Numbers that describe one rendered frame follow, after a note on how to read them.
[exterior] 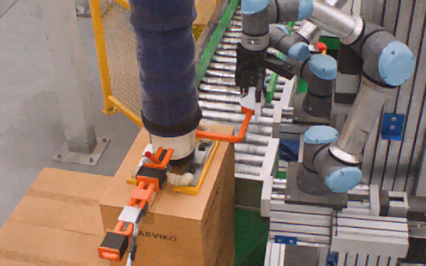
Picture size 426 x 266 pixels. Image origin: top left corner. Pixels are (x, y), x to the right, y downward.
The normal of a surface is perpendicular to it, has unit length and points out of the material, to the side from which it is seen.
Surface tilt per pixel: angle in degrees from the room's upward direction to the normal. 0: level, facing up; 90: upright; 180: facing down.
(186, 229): 90
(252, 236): 0
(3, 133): 0
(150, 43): 103
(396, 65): 83
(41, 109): 0
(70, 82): 90
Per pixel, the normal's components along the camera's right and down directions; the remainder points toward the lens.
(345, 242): -0.16, 0.58
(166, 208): -0.03, -0.81
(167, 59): 0.04, 0.36
